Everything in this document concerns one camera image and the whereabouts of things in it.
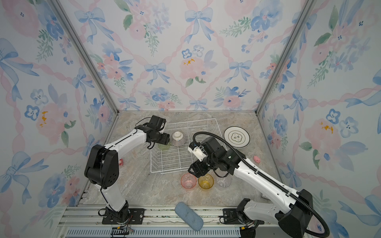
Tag yellow plastic cup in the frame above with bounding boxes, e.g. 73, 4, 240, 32
198, 174, 214, 190

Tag pink plastic cup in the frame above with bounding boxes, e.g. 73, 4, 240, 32
181, 173, 197, 189

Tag clear glass cup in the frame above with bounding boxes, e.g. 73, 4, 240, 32
217, 175, 232, 188

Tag plain white plate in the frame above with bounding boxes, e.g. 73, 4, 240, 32
224, 127, 251, 148

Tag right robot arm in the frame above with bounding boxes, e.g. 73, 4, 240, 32
188, 136, 312, 238

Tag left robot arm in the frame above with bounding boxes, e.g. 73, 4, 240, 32
84, 116, 170, 224

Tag green plastic cup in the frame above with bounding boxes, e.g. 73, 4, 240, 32
158, 143, 171, 151

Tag striped ceramic bowl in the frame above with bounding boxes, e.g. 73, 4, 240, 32
171, 131, 186, 146

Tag pink pig toy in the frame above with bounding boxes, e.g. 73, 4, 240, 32
253, 156, 261, 164

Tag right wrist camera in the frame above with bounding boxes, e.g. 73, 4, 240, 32
188, 142, 207, 162

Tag white wire dish rack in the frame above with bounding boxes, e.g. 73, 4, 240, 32
150, 119, 222, 174

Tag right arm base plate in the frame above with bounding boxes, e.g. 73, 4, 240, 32
220, 208, 250, 225

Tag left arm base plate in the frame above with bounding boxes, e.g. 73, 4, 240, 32
101, 208, 145, 225

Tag aluminium front rail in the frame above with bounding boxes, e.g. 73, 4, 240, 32
56, 206, 307, 238

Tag black corrugated cable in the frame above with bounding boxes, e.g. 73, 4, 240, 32
192, 131, 331, 238

